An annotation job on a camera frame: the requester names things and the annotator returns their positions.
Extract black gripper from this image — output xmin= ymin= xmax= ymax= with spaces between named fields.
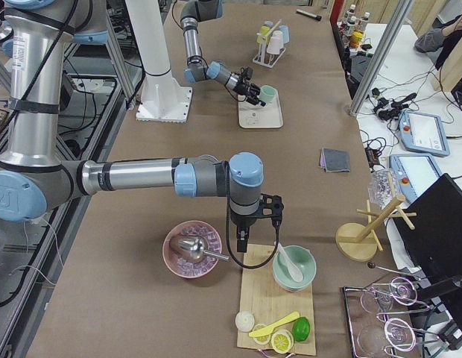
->
xmin=233 ymin=67 xmax=266 ymax=107
xmin=229 ymin=193 xmax=283 ymax=252

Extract green cup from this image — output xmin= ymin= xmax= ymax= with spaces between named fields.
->
xmin=259 ymin=85 xmax=277 ymax=106

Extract cream rabbit tray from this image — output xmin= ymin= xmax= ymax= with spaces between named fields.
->
xmin=238 ymin=89 xmax=283 ymax=129

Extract white wire cup rack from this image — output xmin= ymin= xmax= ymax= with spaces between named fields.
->
xmin=253 ymin=19 xmax=290 ymax=69

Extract pink cup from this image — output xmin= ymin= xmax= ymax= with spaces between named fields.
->
xmin=266 ymin=36 xmax=284 ymax=55

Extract yellow cup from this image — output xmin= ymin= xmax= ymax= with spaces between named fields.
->
xmin=256 ymin=33 xmax=269 ymax=45

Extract cream white cup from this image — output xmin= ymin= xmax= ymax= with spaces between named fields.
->
xmin=273 ymin=30 xmax=284 ymax=40

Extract blue cup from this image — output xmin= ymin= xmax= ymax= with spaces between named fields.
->
xmin=279 ymin=25 xmax=290 ymax=44

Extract clear plastic cup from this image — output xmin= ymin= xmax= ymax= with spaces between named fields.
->
xmin=368 ymin=169 xmax=401 ymax=207

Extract metal scoop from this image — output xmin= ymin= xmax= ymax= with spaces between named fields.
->
xmin=169 ymin=235 xmax=229 ymax=263

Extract white ceramic spoon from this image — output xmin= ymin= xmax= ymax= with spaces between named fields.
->
xmin=277 ymin=242 xmax=303 ymax=282

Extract pink bowl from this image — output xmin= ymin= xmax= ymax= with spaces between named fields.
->
xmin=162 ymin=220 xmax=228 ymax=278

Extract green stacked bowls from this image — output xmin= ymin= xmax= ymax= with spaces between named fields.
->
xmin=271 ymin=245 xmax=317 ymax=293

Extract wooden cutting board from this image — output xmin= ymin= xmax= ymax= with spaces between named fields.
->
xmin=236 ymin=243 xmax=317 ymax=356

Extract yellow plastic knife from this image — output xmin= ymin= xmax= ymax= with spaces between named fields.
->
xmin=248 ymin=311 xmax=300 ymax=338

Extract metal cylinder black cap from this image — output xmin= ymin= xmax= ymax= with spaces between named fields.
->
xmin=296 ymin=9 xmax=322 ymax=22

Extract grey folded cloth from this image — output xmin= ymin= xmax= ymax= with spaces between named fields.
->
xmin=319 ymin=148 xmax=350 ymax=172

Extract green lime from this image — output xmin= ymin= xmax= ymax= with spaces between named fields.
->
xmin=291 ymin=317 xmax=311 ymax=342

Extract wooden mug tree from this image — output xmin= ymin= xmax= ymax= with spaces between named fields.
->
xmin=335 ymin=193 xmax=417 ymax=262

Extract lemon slice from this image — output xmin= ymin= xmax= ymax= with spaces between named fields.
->
xmin=270 ymin=329 xmax=294 ymax=354

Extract blue teach pendant far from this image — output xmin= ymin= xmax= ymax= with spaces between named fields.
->
xmin=399 ymin=109 xmax=450 ymax=157

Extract blue teach pendant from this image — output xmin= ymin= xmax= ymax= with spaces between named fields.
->
xmin=389 ymin=153 xmax=443 ymax=204
xmin=399 ymin=109 xmax=450 ymax=157

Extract blue teach pendant near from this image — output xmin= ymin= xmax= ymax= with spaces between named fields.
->
xmin=389 ymin=153 xmax=443 ymax=204

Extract seated person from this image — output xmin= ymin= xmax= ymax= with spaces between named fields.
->
xmin=414 ymin=13 xmax=462 ymax=69

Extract black monitor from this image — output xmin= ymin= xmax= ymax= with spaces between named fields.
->
xmin=394 ymin=174 xmax=462 ymax=280

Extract aluminium frame post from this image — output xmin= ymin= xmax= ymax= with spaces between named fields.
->
xmin=348 ymin=0 xmax=414 ymax=117

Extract wire glass rack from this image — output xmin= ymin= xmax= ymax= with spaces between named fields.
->
xmin=342 ymin=269 xmax=462 ymax=357

